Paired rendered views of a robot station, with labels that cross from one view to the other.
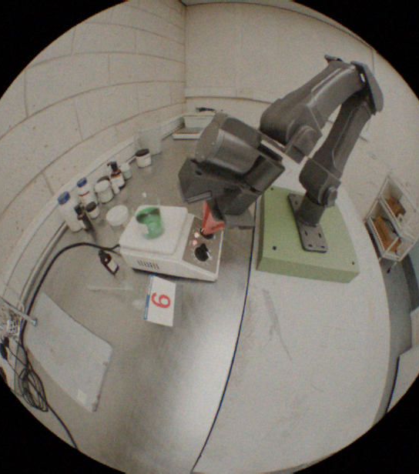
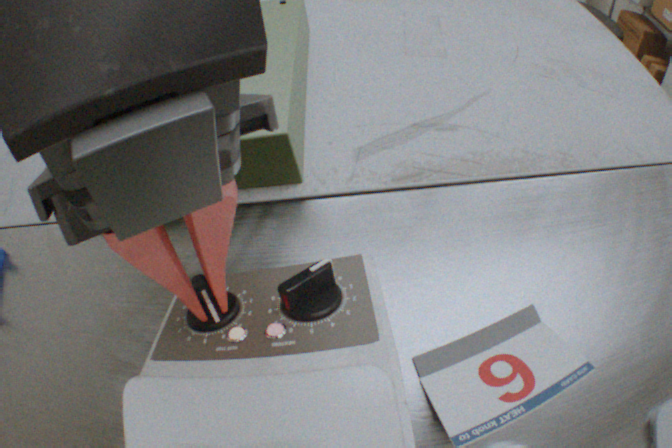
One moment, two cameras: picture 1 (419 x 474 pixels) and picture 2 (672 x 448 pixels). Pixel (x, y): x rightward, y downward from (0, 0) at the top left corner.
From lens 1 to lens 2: 0.22 m
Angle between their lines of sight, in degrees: 55
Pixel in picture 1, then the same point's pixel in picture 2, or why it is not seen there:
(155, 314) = (555, 360)
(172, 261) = (398, 374)
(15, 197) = not seen: outside the picture
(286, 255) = (275, 90)
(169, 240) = (327, 401)
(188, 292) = (428, 333)
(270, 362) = (505, 118)
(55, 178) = not seen: outside the picture
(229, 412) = (614, 150)
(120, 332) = (617, 427)
